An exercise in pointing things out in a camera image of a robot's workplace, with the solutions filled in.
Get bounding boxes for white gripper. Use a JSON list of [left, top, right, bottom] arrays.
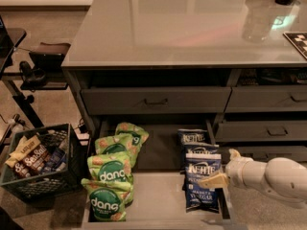
[[199, 149, 266, 190]]

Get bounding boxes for blue kettle chip bag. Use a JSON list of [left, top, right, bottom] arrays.
[[181, 143, 219, 162], [177, 129, 207, 144], [184, 153, 222, 213]]

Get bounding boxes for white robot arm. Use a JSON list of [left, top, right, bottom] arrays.
[[198, 149, 307, 209]]

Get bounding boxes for grey bottom right drawer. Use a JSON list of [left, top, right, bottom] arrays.
[[234, 146, 307, 162]]

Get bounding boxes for grey middle right drawer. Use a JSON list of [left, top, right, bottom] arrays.
[[215, 121, 307, 142]]

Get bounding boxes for grey top right drawer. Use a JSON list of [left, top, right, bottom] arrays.
[[225, 85, 307, 113]]

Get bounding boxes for open grey middle drawer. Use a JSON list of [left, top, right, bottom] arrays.
[[82, 120, 238, 230]]

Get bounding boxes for back green Dang bag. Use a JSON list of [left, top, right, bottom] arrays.
[[115, 122, 149, 148]]

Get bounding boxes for green dang bag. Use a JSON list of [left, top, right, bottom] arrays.
[[81, 178, 131, 221], [115, 122, 149, 148], [95, 133, 140, 166], [87, 151, 131, 182]]

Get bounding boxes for grey top left drawer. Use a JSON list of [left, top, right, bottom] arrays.
[[81, 86, 231, 115]]

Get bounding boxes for grey cabinet with glossy counter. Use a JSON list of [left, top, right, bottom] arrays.
[[63, 0, 307, 152]]

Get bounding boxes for front green Dang bag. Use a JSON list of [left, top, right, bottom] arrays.
[[81, 178, 131, 221]]

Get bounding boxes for brown Sea Salt snack bag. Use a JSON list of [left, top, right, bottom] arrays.
[[13, 145, 50, 178]]

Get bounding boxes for yellow snack bag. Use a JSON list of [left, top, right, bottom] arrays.
[[6, 135, 40, 168]]

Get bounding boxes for black fiducial marker board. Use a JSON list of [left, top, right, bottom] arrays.
[[283, 32, 307, 59]]

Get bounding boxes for blue snack packet in crate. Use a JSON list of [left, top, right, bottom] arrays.
[[41, 149, 66, 173]]

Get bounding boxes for dark green plastic crate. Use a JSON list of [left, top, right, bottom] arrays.
[[0, 124, 85, 202]]

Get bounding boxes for black desk with stand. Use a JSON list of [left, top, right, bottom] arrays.
[[0, 16, 43, 127]]

